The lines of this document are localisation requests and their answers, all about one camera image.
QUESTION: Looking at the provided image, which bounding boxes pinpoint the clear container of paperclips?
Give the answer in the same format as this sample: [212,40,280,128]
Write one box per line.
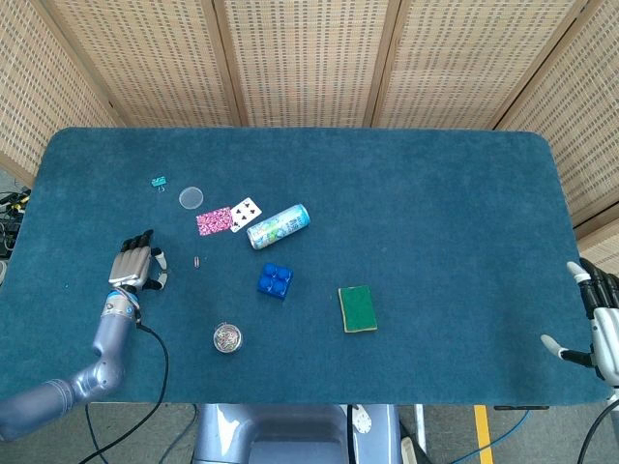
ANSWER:
[212,322,244,355]

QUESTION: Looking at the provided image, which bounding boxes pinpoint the woven bamboo screen panel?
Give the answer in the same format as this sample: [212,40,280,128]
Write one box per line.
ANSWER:
[38,0,243,130]
[371,0,594,131]
[0,0,122,189]
[212,0,402,130]
[492,0,619,276]

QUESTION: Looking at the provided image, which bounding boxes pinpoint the yellow floor tape strip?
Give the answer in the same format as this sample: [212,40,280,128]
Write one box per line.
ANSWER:
[473,404,494,464]

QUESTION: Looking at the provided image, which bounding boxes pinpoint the white perforated bracket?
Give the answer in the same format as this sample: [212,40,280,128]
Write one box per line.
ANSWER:
[348,404,373,439]

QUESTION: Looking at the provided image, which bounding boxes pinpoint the green yellow sponge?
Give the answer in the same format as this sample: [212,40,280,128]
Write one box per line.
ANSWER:
[337,284,379,334]

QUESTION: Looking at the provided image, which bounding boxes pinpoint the blue floor cable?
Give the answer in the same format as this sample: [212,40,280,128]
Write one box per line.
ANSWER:
[447,408,533,464]
[163,404,199,464]

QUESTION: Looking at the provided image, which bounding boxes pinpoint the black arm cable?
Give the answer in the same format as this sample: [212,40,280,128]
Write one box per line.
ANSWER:
[577,395,619,464]
[76,322,170,464]

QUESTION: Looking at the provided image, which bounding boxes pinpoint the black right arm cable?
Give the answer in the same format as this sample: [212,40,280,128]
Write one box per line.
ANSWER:
[577,395,619,464]

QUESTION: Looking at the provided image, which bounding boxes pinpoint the pink patterned card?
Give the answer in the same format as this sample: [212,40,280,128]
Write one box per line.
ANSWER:
[195,206,234,238]

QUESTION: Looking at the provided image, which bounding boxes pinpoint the white clubs playing card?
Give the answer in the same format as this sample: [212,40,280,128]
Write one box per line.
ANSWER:
[228,196,264,234]

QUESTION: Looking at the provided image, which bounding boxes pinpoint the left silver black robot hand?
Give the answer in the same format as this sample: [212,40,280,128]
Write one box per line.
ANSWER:
[107,229,170,293]

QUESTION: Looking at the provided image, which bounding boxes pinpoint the blue felt table cover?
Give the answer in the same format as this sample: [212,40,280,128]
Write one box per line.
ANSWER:
[0,126,611,406]

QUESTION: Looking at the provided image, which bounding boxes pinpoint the blue toy building block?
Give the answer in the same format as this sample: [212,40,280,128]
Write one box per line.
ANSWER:
[255,262,295,302]

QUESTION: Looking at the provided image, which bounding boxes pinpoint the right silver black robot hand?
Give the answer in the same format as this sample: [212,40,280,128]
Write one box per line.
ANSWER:
[540,258,619,388]

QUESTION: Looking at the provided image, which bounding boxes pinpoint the clear plastic lid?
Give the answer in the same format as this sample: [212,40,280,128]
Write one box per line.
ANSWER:
[178,186,205,211]

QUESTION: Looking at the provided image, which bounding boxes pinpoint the tangled cables and power strip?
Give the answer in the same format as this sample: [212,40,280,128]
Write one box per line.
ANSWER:
[0,188,31,260]

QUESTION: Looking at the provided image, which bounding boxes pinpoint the light blue drink can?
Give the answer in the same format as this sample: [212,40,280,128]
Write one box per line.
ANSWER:
[246,203,310,250]

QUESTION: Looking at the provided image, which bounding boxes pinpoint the white table leg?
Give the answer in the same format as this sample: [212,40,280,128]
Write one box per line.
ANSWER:
[413,404,427,458]

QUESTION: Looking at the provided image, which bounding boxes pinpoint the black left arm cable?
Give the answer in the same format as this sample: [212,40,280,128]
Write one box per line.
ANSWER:
[76,322,170,464]

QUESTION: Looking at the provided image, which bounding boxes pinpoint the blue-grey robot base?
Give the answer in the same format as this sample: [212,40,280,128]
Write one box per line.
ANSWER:
[192,403,402,464]

